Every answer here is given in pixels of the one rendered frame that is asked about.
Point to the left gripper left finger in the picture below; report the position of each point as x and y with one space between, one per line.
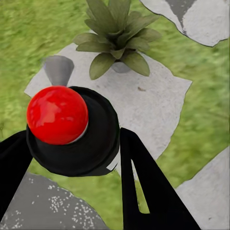
15 158

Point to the insectifuge atomizer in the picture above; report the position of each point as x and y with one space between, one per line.
71 131

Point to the pot plant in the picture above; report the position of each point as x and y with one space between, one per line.
118 38

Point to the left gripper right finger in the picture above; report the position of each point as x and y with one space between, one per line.
167 211

